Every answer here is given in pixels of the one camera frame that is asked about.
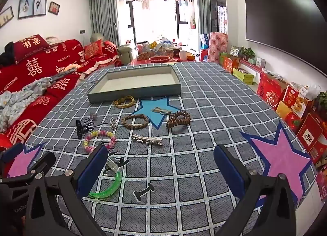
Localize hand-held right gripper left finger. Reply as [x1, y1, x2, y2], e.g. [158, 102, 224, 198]
[24, 144, 109, 236]

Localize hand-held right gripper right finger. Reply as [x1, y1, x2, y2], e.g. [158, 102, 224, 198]
[213, 145, 298, 236]

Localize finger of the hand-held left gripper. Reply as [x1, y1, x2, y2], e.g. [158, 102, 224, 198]
[0, 142, 26, 165]
[0, 151, 57, 188]

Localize colourful bead bracelet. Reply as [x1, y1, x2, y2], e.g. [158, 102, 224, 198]
[82, 130, 117, 153]

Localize green translucent bangle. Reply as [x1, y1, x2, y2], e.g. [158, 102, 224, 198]
[88, 158, 122, 200]

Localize black claw hair clip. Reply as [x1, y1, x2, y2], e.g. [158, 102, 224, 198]
[75, 120, 90, 140]

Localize brown braided bracelet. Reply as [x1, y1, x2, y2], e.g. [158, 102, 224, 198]
[121, 114, 149, 129]

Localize long silver hair clip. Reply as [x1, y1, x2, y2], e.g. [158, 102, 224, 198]
[131, 134, 164, 146]

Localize brown spiral hair tie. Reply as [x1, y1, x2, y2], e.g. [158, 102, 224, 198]
[166, 110, 191, 129]

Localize wooden rabbit hair clip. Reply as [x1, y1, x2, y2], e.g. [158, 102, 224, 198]
[151, 106, 174, 115]

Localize grey-green jewelry tray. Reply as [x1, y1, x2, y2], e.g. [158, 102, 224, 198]
[87, 65, 182, 104]

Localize grey checked star cloth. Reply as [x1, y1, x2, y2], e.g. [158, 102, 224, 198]
[5, 61, 320, 236]

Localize grey patterned cloth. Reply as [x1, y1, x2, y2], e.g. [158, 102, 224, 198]
[0, 63, 82, 134]

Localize red covered sofa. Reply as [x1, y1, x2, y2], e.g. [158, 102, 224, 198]
[0, 35, 122, 147]

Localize row of gift boxes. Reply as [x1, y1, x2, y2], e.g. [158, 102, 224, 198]
[220, 52, 327, 201]

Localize black cloth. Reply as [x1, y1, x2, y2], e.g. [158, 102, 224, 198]
[0, 42, 18, 68]

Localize long red pillow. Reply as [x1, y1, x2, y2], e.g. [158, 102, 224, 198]
[11, 34, 51, 57]

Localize white plastic bag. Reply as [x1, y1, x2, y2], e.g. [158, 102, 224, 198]
[301, 85, 321, 101]

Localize round red table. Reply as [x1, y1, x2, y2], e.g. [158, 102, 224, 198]
[130, 57, 197, 66]

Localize white plush item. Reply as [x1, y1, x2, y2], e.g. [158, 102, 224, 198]
[45, 36, 64, 46]

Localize beige armchair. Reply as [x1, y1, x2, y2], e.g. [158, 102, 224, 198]
[90, 33, 133, 66]

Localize red embroidered cushion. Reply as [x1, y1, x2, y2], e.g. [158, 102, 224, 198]
[84, 40, 104, 60]

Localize green potted plant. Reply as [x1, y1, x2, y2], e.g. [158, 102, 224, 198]
[239, 46, 256, 60]

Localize red white patterned box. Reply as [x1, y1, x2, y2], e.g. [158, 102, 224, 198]
[207, 32, 228, 64]

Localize red plastic basket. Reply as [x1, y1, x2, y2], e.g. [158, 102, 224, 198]
[149, 55, 171, 64]

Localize blue white carton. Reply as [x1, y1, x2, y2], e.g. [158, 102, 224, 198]
[199, 33, 211, 50]

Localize pile of snack packets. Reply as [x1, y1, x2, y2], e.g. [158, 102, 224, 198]
[135, 38, 180, 60]

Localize grey curtain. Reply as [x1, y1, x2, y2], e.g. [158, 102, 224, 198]
[196, 0, 212, 55]
[88, 0, 117, 47]

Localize dark tall cabinet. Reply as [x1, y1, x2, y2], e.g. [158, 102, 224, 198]
[209, 0, 228, 34]

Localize yellow hair ties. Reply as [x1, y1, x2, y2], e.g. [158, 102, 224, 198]
[113, 95, 137, 109]

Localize dark wide photo frame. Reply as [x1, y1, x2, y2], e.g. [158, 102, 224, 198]
[0, 6, 14, 29]

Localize double photo frame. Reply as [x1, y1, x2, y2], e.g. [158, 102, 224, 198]
[17, 0, 47, 20]

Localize small red photo frame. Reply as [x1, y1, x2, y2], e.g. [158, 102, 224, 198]
[48, 1, 60, 16]

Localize black wall television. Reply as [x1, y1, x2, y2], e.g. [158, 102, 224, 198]
[244, 0, 327, 73]

